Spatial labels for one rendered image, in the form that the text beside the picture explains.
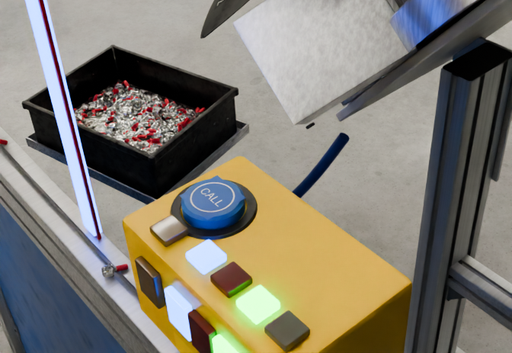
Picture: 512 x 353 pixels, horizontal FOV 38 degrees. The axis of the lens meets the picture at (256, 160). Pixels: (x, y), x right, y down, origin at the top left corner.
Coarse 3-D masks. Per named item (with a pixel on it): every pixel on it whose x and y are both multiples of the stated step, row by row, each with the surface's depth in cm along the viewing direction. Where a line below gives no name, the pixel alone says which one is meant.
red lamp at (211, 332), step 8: (192, 312) 43; (192, 320) 42; (200, 320) 42; (192, 328) 43; (200, 328) 42; (208, 328) 42; (192, 336) 44; (200, 336) 42; (208, 336) 41; (192, 344) 44; (200, 344) 43; (208, 344) 42; (200, 352) 44; (208, 352) 43
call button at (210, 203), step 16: (192, 192) 47; (208, 192) 47; (224, 192) 47; (240, 192) 47; (192, 208) 46; (208, 208) 46; (224, 208) 46; (240, 208) 46; (192, 224) 46; (208, 224) 45; (224, 224) 46
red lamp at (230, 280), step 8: (232, 264) 43; (216, 272) 42; (224, 272) 42; (232, 272) 42; (240, 272) 42; (216, 280) 42; (224, 280) 42; (232, 280) 42; (240, 280) 42; (248, 280) 42; (224, 288) 41; (232, 288) 41; (240, 288) 41; (232, 296) 41
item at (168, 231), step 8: (168, 216) 46; (160, 224) 45; (168, 224) 45; (176, 224) 45; (152, 232) 45; (160, 232) 45; (168, 232) 45; (176, 232) 45; (184, 232) 45; (160, 240) 45; (168, 240) 44; (176, 240) 45
